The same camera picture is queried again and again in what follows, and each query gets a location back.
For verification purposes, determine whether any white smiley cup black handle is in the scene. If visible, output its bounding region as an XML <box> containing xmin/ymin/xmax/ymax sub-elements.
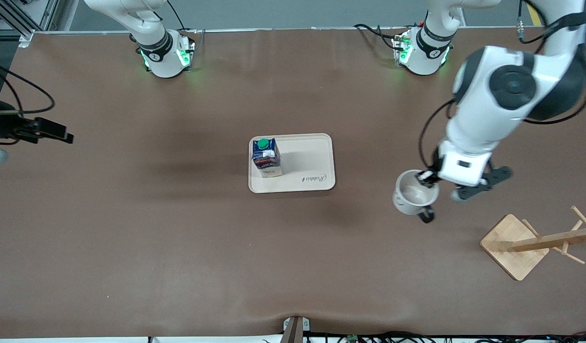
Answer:
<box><xmin>392</xmin><ymin>169</ymin><xmax>440</xmax><ymax>224</ymax></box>

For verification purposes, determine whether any blue milk carton green cap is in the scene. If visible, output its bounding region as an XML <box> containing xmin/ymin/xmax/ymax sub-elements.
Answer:
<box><xmin>252</xmin><ymin>138</ymin><xmax>282</xmax><ymax>178</ymax></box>

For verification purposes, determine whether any wooden cup rack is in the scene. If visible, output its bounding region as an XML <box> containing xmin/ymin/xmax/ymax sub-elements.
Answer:
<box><xmin>479</xmin><ymin>205</ymin><xmax>586</xmax><ymax>282</ymax></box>

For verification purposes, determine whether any beige plastic tray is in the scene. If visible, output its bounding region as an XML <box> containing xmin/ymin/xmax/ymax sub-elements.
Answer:
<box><xmin>248</xmin><ymin>133</ymin><xmax>336</xmax><ymax>194</ymax></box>

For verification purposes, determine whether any brown table mat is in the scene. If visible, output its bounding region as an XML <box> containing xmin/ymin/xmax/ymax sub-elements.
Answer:
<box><xmin>0</xmin><ymin>27</ymin><xmax>586</xmax><ymax>340</ymax></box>

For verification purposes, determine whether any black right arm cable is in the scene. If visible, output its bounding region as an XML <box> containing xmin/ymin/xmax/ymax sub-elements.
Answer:
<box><xmin>0</xmin><ymin>60</ymin><xmax>56</xmax><ymax>116</ymax></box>

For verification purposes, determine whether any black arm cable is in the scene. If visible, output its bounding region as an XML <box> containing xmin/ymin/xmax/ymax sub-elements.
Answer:
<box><xmin>418</xmin><ymin>0</ymin><xmax>586</xmax><ymax>175</ymax></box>
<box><xmin>0</xmin><ymin>60</ymin><xmax>56</xmax><ymax>116</ymax></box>

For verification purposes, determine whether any aluminium frame profile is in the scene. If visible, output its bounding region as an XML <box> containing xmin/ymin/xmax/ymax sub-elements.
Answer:
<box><xmin>0</xmin><ymin>0</ymin><xmax>60</xmax><ymax>48</ymax></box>

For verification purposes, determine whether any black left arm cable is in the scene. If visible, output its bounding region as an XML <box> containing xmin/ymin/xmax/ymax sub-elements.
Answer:
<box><xmin>418</xmin><ymin>0</ymin><xmax>586</xmax><ymax>175</ymax></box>

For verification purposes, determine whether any black left base cable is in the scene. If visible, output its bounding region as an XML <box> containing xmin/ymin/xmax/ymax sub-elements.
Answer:
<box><xmin>354</xmin><ymin>24</ymin><xmax>404</xmax><ymax>49</ymax></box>

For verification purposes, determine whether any black base cable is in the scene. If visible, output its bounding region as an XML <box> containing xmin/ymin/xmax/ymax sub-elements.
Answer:
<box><xmin>167</xmin><ymin>0</ymin><xmax>206</xmax><ymax>50</ymax></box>
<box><xmin>354</xmin><ymin>24</ymin><xmax>404</xmax><ymax>49</ymax></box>

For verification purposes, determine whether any black right base cable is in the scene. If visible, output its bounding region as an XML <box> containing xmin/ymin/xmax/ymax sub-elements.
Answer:
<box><xmin>167</xmin><ymin>0</ymin><xmax>206</xmax><ymax>50</ymax></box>

